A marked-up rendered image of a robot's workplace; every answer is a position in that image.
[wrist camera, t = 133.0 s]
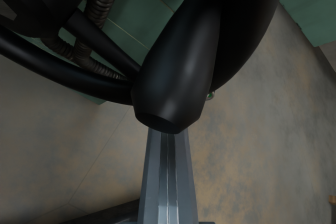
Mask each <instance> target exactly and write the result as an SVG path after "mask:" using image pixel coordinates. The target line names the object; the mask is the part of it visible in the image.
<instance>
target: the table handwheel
mask: <svg viewBox="0 0 336 224"><path fill-rule="evenodd" d="M82 1H83V0H0V54H1V55H2V56H4V57H6V58H8V59H10V60H11V61H13V62H15V63H17V64H19V65H21V66H23V67H24V68H26V69H28V70H30V71H32V72H34V73H36V74H38V75H40V76H42V77H45V78H47V79H49V80H51V81H53V82H56V83H58V84H60V85H62V86H65V87H67V88H70V89H72V90H75V91H77V92H80V93H83V94H86V95H89V96H92V97H95V98H98V99H102V100H105V101H109V102H113V103H118V104H123V105H128V106H133V102H132V98H131V89H132V87H133V85H134V82H135V80H136V78H137V75H138V73H139V71H140V68H141V66H140V65H139V64H138V63H137V62H136V61H135V60H133V59H132V58H131V57H130V56H129V55H128V54H127V53H125V52H124V51H123V50H122V49H121V48H120V47H119V46H118V45H117V44H116V43H115V42H114V41H113V40H112V39H110V38H109V37H108V36H107V35H106V34H105V33H104V32H103V31H102V30H101V29H100V28H99V27H98V26H97V25H96V24H95V23H94V22H93V21H92V20H91V19H90V18H88V17H87V16H86V15H85V14H84V13H83V12H82V11H81V10H80V9H79V8H78V6H79V4H80V3H81V2H82ZM221 1H222V11H221V16H220V29H219V39H218V46H217V52H216V58H215V64H214V70H213V76H212V82H211V86H210V89H209V91H208V94H210V93H212V92H214V91H215V90H217V89H219V88H220V87H221V86H223V85H224V84H225V83H227V82H228V81H229V80H230V79H231V78H232V77H233V76H234V75H235V74H236V73H237V72H238V71H239V70H240V69H241V68H242V67H243V65H244V64H245V63H246V62H247V60H248V59H249V58H250V57H251V55H252V54H253V53H254V51H255V50H256V48H257V47H258V45H259V43H260V42H261V40H262V38H263V36H264V35H265V33H266V31H267V29H268V27H269V25H270V22H271V20H272V18H273V16H274V13H275V11H276V8H277V6H278V3H279V0H221ZM62 27H63V28H64V29H65V30H67V31H68V32H69V33H71V34H72V35H73V36H74V37H76V38H77V39H78V40H80V41H81V42H82V43H84V44H85V45H86V46H88V47H89V48H90V49H92V50H93V51H94V52H95V53H97V54H98V55H99V56H101V57H102V58H103V59H105V60H106V61H107V62H109V63H110V64H111V65H112V66H114V67H115V68H116V69H117V70H118V71H120V72H121V73H122V74H123V75H124V76H126V77H127V78H128V79H129V80H123V79H117V78H112V77H108V76H104V75H101V74H97V73H94V72H91V71H88V70H86V69H83V68H80V67H78V66H75V65H73V64H71V63H69V62H66V61H64V60H62V59H60V58H58V57H56V56H54V55H52V54H50V53H48V52H46V51H45V50H43V49H41V48H39V47H37V46H36V45H34V44H32V43H31V42H29V41H27V40H26V39H24V38H22V37H21V36H19V35H18V34H20V35H23V36H26V37H30V38H52V37H54V36H55V35H56V34H57V33H58V31H59V30H60V29H61V28H62ZM14 32H15V33H14ZM16 33H18V34H16Z"/></svg>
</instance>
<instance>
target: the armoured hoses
mask: <svg viewBox="0 0 336 224"><path fill-rule="evenodd" d="M114 1H115V0H87V3H86V4H85V8H84V12H83V13H84V14H85V15H86V16H87V17H88V18H89V19H91V20H92V21H93V22H94V23H95V24H96V25H97V26H98V27H99V28H100V29H102V28H103V26H104V23H105V22H106V19H107V16H108V15H109V12H110V11H111V8H112V5H113V4H114ZM58 34H59V31H58V33H57V34H56V35H55V36H54V37H51V38H40V40H41V41H42V43H43V44H44V45H45V46H46V47H48V49H49V50H52V51H53V52H55V53H57V55H60V56H61V57H64V58H65V59H68V60H70V61H71V62H74V63H75V64H77V65H78V66H79V67H80V68H83V69H85V70H87V71H90V72H93V73H96V74H99V75H103V76H107V77H110V78H115V79H120V80H126V81H130V80H129V79H128V78H127V77H125V76H123V75H121V74H120V73H118V72H116V71H114V70H113V69H111V68H109V67H108V66H106V65H104V64H103V63H101V62H99V61H97V60H95V59H94V58H92V57H91V56H90V55H91V52H92V49H90V48H89V47H88V46H86V45H85V44H84V43H82V42H81V41H80V40H79V39H77V38H76V41H75V43H74V47H73V45H70V44H69V43H67V42H66V41H64V40H63V39H62V38H60V37H59V35H58Z"/></svg>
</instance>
